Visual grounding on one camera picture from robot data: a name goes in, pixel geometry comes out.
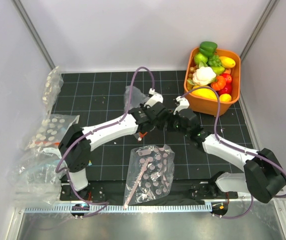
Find clear bag orange zipper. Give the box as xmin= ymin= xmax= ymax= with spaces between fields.
xmin=120 ymin=86 xmax=149 ymax=142

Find white cauliflower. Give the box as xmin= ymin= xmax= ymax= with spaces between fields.
xmin=192 ymin=66 xmax=217 ymax=86

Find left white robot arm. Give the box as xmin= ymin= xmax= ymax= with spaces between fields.
xmin=58 ymin=102 xmax=171 ymax=200

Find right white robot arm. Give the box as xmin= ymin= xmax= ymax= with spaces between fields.
xmin=166 ymin=108 xmax=286 ymax=204

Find clear bag pink dots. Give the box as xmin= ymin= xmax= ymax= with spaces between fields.
xmin=123 ymin=144 xmax=175 ymax=210

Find clear bag white dots flat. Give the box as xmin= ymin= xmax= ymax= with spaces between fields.
xmin=21 ymin=114 xmax=80 ymax=151

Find clear bag white dots upright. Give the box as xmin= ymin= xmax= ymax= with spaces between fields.
xmin=42 ymin=66 xmax=64 ymax=115

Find orange plastic basket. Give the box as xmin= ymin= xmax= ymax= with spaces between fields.
xmin=183 ymin=47 xmax=241 ymax=117

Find yellow lemon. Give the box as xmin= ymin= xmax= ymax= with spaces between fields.
xmin=219 ymin=93 xmax=232 ymax=103

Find orange pumpkin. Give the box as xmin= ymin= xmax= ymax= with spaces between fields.
xmin=210 ymin=75 xmax=227 ymax=91

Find red pomegranate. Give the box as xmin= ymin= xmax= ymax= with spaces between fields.
xmin=218 ymin=83 xmax=233 ymax=96

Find brown longan cluster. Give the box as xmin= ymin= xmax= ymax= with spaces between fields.
xmin=188 ymin=65 xmax=199 ymax=79

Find red apple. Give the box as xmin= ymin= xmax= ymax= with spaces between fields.
xmin=221 ymin=73 xmax=233 ymax=84

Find green pear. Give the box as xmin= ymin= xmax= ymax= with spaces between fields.
xmin=211 ymin=65 xmax=226 ymax=76

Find black grid mat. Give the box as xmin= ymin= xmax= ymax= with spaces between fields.
xmin=52 ymin=70 xmax=253 ymax=181

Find green apple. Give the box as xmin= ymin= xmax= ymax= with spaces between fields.
xmin=193 ymin=52 xmax=208 ymax=65

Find green grapes bunch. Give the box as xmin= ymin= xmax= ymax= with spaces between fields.
xmin=207 ymin=54 xmax=222 ymax=67

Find yellow mango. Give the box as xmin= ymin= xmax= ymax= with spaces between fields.
xmin=219 ymin=56 xmax=236 ymax=69

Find green bell pepper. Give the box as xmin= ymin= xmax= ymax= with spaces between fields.
xmin=199 ymin=41 xmax=218 ymax=57

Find crumpled clear bags pile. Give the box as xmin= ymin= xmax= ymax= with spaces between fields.
xmin=7 ymin=147 xmax=65 ymax=208

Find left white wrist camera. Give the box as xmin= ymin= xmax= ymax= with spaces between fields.
xmin=144 ymin=88 xmax=164 ymax=107

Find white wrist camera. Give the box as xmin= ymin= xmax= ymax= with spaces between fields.
xmin=173 ymin=96 xmax=190 ymax=115
xmin=144 ymin=88 xmax=164 ymax=107

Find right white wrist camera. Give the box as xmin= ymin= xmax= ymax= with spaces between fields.
xmin=173 ymin=96 xmax=190 ymax=115

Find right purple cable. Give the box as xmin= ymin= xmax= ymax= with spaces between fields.
xmin=180 ymin=87 xmax=286 ymax=219

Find aluminium cable rail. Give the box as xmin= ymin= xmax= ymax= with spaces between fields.
xmin=24 ymin=202 xmax=212 ymax=214

